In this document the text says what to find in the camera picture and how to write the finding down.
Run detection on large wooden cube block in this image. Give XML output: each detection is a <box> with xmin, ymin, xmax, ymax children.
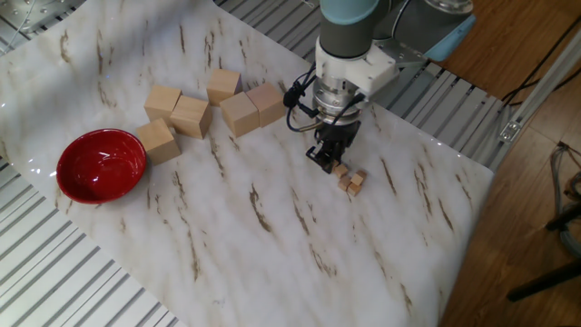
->
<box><xmin>206</xmin><ymin>68</ymin><xmax>244</xmax><ymax>107</ymax></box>
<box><xmin>143</xmin><ymin>84</ymin><xmax>183</xmax><ymax>128</ymax></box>
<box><xmin>169</xmin><ymin>94</ymin><xmax>213</xmax><ymax>141</ymax></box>
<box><xmin>245</xmin><ymin>82</ymin><xmax>286</xmax><ymax>128</ymax></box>
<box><xmin>135</xmin><ymin>117</ymin><xmax>182</xmax><ymax>166</ymax></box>
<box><xmin>219</xmin><ymin>91</ymin><xmax>261</xmax><ymax>139</ymax></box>

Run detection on glossy marble pattern mat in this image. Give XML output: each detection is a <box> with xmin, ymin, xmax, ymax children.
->
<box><xmin>0</xmin><ymin>0</ymin><xmax>496</xmax><ymax>327</ymax></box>

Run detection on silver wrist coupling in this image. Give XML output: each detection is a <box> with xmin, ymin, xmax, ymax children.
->
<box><xmin>312</xmin><ymin>76</ymin><xmax>367</xmax><ymax>126</ymax></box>

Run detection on silver perforated mount plate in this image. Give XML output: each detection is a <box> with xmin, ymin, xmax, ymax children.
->
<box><xmin>0</xmin><ymin>0</ymin><xmax>87</xmax><ymax>35</ymax></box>

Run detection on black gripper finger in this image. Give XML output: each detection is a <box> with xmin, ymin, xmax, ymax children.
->
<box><xmin>333</xmin><ymin>138</ymin><xmax>353</xmax><ymax>167</ymax></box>
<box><xmin>305</xmin><ymin>141</ymin><xmax>336</xmax><ymax>175</ymax></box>

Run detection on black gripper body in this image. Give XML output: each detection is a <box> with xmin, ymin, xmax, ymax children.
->
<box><xmin>315</xmin><ymin>117</ymin><xmax>363</xmax><ymax>148</ymax></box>

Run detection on aluminium frame post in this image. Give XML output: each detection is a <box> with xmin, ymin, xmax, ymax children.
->
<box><xmin>487</xmin><ymin>26</ymin><xmax>581</xmax><ymax>173</ymax></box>

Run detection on grey cable bundle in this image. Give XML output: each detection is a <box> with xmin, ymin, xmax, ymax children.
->
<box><xmin>547</xmin><ymin>140</ymin><xmax>581</xmax><ymax>260</ymax></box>

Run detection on red glossy bowl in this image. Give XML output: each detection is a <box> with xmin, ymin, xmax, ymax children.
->
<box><xmin>55</xmin><ymin>128</ymin><xmax>148</xmax><ymax>205</ymax></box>

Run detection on black gripper cable bundle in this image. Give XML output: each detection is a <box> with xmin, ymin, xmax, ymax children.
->
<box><xmin>281</xmin><ymin>61</ymin><xmax>367</xmax><ymax>134</ymax></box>

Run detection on thin black floor cables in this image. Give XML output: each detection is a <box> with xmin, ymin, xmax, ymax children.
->
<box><xmin>500</xmin><ymin>13</ymin><xmax>581</xmax><ymax>108</ymax></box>

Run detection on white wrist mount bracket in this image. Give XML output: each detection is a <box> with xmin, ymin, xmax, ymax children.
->
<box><xmin>314</xmin><ymin>38</ymin><xmax>428</xmax><ymax>99</ymax></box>

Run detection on black stand legs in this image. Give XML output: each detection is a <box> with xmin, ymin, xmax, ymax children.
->
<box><xmin>506</xmin><ymin>199</ymin><xmax>581</xmax><ymax>303</ymax></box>

